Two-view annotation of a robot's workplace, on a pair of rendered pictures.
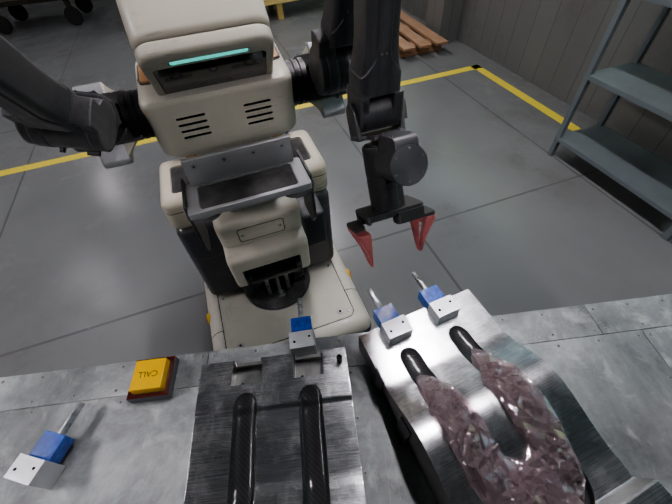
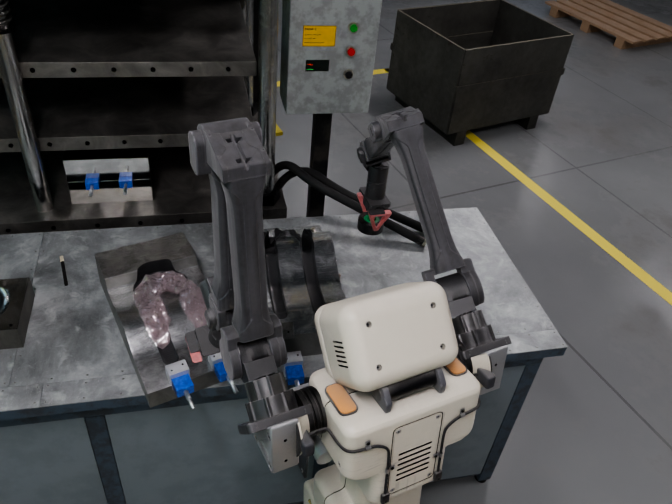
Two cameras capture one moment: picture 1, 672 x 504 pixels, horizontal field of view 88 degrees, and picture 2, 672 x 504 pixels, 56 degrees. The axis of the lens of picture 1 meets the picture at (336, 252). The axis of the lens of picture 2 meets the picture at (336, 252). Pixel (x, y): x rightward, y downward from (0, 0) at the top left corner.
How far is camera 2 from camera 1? 1.52 m
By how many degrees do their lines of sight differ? 91
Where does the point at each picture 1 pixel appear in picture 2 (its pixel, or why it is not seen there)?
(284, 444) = (293, 297)
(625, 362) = (44, 364)
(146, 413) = not seen: hidden behind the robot
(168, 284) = not seen: outside the picture
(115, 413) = not seen: hidden behind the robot
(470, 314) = (155, 373)
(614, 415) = (80, 336)
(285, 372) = (298, 324)
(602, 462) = (120, 295)
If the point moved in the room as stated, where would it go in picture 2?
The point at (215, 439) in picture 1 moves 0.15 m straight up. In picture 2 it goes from (332, 298) to (337, 257)
